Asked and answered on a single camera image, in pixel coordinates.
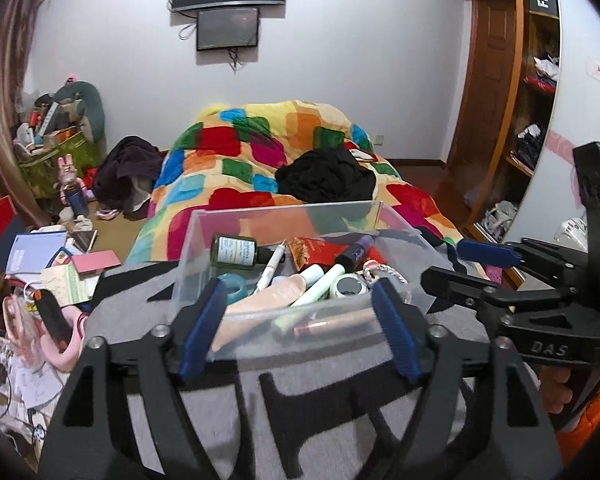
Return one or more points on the dark clothing pile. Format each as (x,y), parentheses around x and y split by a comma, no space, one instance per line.
(125,175)

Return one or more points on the beige cosmetic tube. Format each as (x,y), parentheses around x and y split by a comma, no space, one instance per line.
(340,321)

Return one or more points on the striped curtain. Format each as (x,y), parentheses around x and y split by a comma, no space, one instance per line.
(0,90)

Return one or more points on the black bag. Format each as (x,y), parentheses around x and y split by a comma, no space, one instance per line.
(530,145)

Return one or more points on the black handheld device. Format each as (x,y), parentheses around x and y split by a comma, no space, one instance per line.
(54,320)

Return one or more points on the pink curved stand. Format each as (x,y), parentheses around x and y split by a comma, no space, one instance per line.
(67,355)

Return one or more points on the wooden wardrobe shelves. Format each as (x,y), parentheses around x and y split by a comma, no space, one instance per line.
(517,110)

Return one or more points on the dark green bottle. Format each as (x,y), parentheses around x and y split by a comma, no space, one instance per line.
(235,252)

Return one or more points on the green printed book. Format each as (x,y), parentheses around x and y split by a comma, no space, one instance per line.
(67,282)

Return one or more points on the round white black case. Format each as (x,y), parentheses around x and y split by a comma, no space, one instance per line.
(347,287)

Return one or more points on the person's right hand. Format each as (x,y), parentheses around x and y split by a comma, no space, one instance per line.
(555,390)

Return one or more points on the clear plastic box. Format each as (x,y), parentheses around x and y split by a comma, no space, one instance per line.
(260,349)

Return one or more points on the colourful checked blanket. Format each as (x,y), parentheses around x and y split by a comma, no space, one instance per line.
(230,160)

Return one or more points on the mint green tube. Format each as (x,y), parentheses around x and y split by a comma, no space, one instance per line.
(312,274)
(326,285)

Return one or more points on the white shoes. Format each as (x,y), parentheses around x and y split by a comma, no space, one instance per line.
(500,220)

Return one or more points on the red clothes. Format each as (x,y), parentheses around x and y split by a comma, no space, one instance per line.
(540,83)

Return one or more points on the purple spray bottle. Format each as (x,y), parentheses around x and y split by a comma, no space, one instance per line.
(356,251)

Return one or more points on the white sliding wardrobe door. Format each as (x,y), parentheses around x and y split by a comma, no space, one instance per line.
(585,110)

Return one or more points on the wooden door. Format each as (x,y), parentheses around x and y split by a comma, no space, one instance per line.
(485,75)

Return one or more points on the black clothing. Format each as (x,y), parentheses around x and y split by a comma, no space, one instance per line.
(325,175)

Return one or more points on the orange sleeved right forearm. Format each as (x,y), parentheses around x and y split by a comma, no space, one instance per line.
(597,405)

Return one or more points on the grey green pillow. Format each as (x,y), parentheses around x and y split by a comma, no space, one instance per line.
(92,105)

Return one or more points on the white sticker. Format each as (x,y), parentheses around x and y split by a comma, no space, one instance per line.
(599,71)

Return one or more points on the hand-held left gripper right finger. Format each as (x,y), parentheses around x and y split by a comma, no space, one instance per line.
(396,332)

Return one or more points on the peach tube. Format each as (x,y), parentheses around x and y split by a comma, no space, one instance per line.
(265,300)

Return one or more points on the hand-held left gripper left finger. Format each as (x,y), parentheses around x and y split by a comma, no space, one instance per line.
(200,332)

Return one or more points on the small black wall monitor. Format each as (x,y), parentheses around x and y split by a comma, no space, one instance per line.
(227,29)

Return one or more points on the pink notebook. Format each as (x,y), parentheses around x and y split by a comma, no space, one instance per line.
(95,261)

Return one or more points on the green bag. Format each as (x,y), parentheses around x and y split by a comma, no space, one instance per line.
(50,170)

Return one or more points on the pile of papers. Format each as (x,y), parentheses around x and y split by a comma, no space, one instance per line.
(27,385)

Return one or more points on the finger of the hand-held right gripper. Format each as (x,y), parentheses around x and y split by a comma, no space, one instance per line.
(485,252)
(460,285)

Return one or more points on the white pen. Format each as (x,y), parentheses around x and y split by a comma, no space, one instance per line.
(271,266)

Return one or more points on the red snack packet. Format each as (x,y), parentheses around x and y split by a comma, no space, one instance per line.
(312,251)

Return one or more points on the pink fan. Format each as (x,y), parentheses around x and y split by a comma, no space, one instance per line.
(20,327)

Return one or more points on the blue notebook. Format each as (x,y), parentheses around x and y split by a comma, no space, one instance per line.
(35,252)

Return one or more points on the blue tape roll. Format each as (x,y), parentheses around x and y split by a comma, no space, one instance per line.
(237,287)

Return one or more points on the pink rabbit toy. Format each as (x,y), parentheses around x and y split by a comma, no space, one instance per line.
(70,185)

